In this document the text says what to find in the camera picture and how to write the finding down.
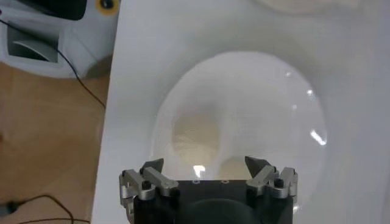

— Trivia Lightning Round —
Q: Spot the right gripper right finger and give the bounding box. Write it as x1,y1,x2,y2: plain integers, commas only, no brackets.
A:
244,155,299,203

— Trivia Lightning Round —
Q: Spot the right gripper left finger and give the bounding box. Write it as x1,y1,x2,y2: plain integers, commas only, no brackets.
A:
118,157,180,214

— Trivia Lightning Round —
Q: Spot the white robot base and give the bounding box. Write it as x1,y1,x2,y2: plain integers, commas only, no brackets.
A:
0,0,120,79

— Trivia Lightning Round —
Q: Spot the white round plate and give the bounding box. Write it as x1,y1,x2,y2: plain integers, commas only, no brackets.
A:
151,50,328,214

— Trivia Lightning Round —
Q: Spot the black floor cable with plug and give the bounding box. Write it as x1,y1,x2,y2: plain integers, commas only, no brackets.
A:
0,194,91,224

